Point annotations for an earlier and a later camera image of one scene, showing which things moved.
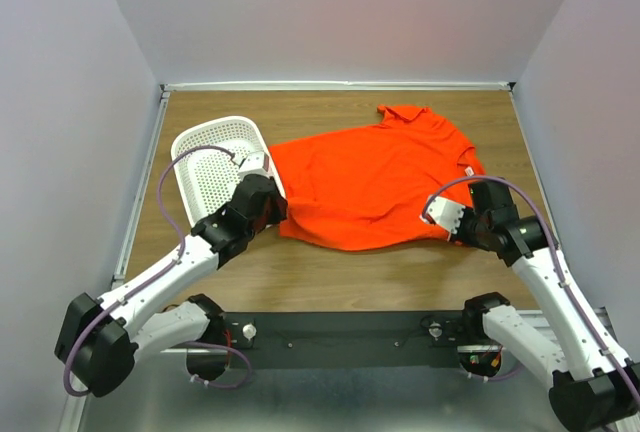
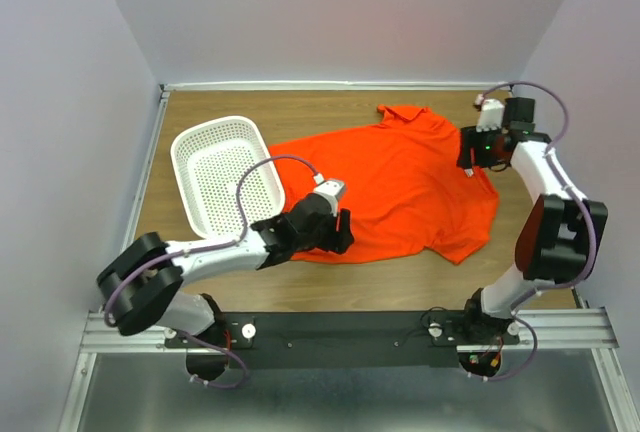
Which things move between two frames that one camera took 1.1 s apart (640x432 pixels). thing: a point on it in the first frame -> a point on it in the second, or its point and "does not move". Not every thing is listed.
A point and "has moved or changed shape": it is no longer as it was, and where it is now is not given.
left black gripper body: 275,214 -> 327,237
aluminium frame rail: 76,400 does not move
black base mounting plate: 344,340 does not move
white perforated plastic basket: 206,164 does not move
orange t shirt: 371,188 has moved or changed shape
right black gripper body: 471,229 -> 482,145
